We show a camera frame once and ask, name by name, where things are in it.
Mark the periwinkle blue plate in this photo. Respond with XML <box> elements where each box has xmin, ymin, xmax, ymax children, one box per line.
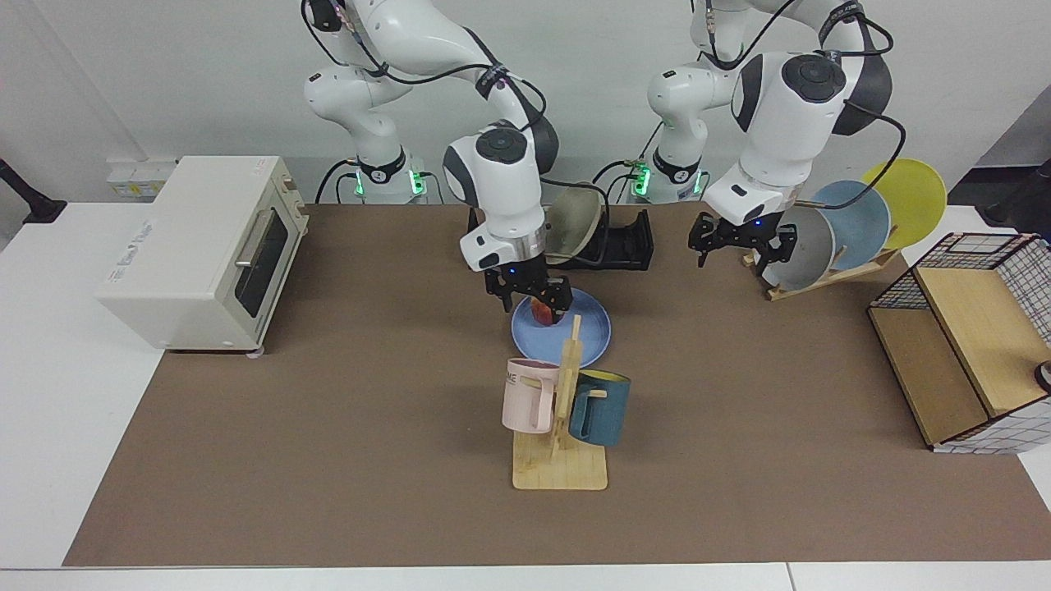
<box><xmin>511</xmin><ymin>286</ymin><xmax>613</xmax><ymax>369</ymax></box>

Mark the grey plate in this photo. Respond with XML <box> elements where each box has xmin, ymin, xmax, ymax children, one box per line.
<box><xmin>768</xmin><ymin>204</ymin><xmax>836</xmax><ymax>291</ymax></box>

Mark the wooden plate rack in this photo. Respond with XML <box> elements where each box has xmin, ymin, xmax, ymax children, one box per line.
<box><xmin>743</xmin><ymin>222</ymin><xmax>902</xmax><ymax>301</ymax></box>

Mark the black dish rack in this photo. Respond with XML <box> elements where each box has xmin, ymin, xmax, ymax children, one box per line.
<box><xmin>466</xmin><ymin>205</ymin><xmax>654</xmax><ymax>272</ymax></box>

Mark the beige plate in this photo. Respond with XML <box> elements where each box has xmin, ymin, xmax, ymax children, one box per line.
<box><xmin>544</xmin><ymin>181</ymin><xmax>602</xmax><ymax>265</ymax></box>

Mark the light blue plate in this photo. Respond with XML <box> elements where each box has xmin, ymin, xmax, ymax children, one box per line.
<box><xmin>809</xmin><ymin>180</ymin><xmax>892</xmax><ymax>272</ymax></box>

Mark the yellow plate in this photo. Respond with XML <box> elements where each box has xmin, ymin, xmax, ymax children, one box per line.
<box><xmin>861</xmin><ymin>158</ymin><xmax>948</xmax><ymax>250</ymax></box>

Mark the pink mug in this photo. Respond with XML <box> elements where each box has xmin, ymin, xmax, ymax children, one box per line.
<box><xmin>502</xmin><ymin>359</ymin><xmax>561</xmax><ymax>434</ymax></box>

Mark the dark teal mug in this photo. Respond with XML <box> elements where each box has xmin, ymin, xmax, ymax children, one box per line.
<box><xmin>568</xmin><ymin>370</ymin><xmax>631</xmax><ymax>447</ymax></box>

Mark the wooden cup stand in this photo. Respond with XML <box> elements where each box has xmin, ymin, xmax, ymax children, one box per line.
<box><xmin>512</xmin><ymin>314</ymin><xmax>608</xmax><ymax>491</ymax></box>

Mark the brown table cloth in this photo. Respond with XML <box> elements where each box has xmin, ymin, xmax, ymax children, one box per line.
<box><xmin>63</xmin><ymin>203</ymin><xmax>1051</xmax><ymax>567</ymax></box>

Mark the black background object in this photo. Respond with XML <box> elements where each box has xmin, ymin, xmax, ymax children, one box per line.
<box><xmin>981</xmin><ymin>160</ymin><xmax>1051</xmax><ymax>239</ymax></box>

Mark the pale toaster oven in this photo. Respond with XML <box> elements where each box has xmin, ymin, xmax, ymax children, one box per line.
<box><xmin>96</xmin><ymin>156</ymin><xmax>309</xmax><ymax>355</ymax></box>

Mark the black stand foot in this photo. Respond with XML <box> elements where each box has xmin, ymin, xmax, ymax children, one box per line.
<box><xmin>0</xmin><ymin>158</ymin><xmax>68</xmax><ymax>224</ymax></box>

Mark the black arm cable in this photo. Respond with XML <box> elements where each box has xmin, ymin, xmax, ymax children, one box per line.
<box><xmin>792</xmin><ymin>16</ymin><xmax>906</xmax><ymax>206</ymax></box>
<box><xmin>538</xmin><ymin>176</ymin><xmax>613</xmax><ymax>268</ymax></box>

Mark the black base cable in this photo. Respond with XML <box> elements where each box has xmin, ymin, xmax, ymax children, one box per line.
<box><xmin>316</xmin><ymin>158</ymin><xmax>358</xmax><ymax>204</ymax></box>
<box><xmin>593</xmin><ymin>160</ymin><xmax>641</xmax><ymax>202</ymax></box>

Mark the wire basket with wooden floor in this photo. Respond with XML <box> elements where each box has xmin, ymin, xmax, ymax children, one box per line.
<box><xmin>868</xmin><ymin>232</ymin><xmax>1051</xmax><ymax>455</ymax></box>

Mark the white wall socket strip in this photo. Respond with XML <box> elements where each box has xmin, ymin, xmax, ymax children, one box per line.
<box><xmin>107</xmin><ymin>158</ymin><xmax>180</xmax><ymax>199</ymax></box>

